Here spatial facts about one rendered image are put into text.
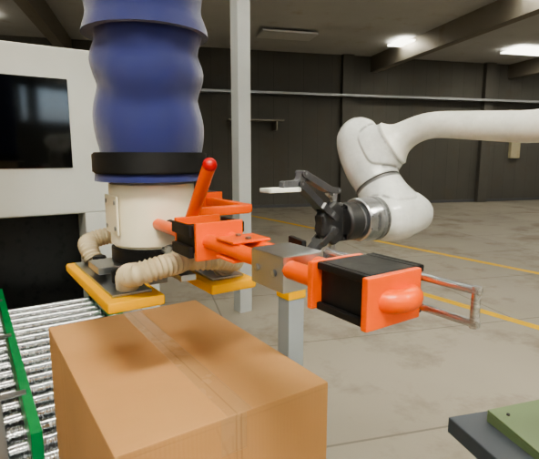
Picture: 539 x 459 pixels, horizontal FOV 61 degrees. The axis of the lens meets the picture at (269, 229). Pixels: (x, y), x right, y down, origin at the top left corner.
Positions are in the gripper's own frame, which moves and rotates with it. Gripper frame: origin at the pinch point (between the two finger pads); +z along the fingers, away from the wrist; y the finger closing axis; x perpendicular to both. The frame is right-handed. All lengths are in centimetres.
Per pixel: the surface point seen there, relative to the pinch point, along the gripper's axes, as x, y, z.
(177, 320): 42, 30, 0
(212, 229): -3.0, -1.5, 12.6
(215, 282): 10.5, 11.3, 5.3
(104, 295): 14.2, 11.3, 24.9
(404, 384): 102, 125, -169
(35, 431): 63, 61, 32
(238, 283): 9.2, 11.8, 0.8
